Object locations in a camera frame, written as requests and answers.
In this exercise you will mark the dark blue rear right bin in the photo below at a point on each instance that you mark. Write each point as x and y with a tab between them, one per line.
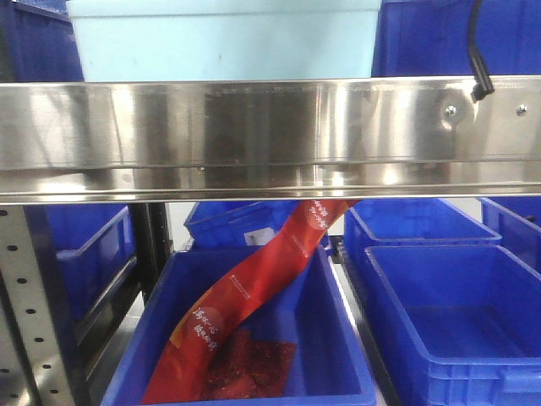
410	221

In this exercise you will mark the light blue plastic bin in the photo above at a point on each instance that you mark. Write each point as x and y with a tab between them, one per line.
224	40

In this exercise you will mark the dark blue upper right bin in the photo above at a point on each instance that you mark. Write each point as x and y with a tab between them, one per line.
424	38

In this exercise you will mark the stainless steel shelf rail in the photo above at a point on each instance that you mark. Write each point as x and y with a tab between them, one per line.
268	140

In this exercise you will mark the perforated steel shelf upright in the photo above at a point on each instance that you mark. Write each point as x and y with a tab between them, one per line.
35	292

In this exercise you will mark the dark blue far right bin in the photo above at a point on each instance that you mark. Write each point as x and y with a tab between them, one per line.
517	221

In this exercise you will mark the dark blue upper left bin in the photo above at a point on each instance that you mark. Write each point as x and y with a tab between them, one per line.
39	41

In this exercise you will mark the dark blue rear center bin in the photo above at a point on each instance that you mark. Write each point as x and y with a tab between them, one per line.
233	224

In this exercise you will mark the red snack package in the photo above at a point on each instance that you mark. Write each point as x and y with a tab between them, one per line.
180	371

